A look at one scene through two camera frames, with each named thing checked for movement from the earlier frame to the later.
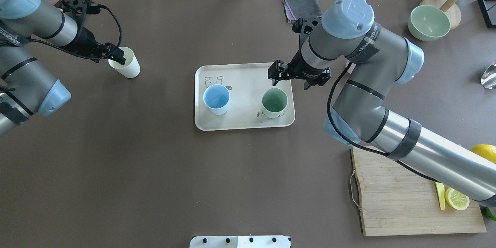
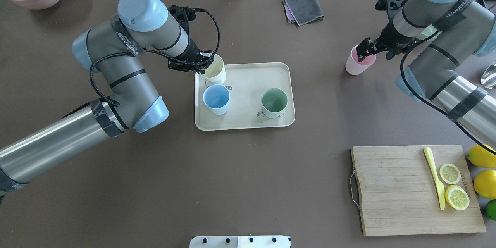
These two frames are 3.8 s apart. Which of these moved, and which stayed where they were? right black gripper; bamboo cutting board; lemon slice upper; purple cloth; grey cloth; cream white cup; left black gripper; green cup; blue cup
Moved: right black gripper; cream white cup; left black gripper
Stayed: lemon slice upper; bamboo cutting board; grey cloth; green cup; purple cloth; blue cup
